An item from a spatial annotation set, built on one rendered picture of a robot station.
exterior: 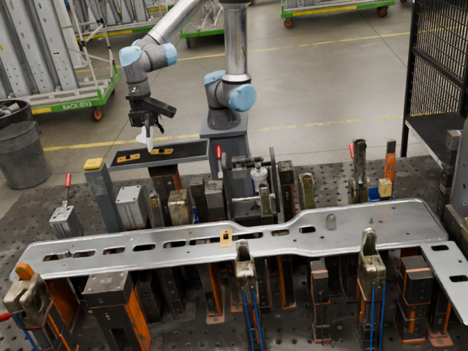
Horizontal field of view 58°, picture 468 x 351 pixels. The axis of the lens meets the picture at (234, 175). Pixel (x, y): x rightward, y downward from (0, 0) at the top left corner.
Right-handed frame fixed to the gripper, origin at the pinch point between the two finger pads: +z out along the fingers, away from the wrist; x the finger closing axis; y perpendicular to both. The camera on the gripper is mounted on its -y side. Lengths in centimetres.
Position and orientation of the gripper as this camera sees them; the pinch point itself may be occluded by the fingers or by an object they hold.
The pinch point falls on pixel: (159, 143)
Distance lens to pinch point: 161.5
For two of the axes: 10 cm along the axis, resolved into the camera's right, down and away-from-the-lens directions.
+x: -1.8, 5.4, -8.2
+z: 1.3, 8.4, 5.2
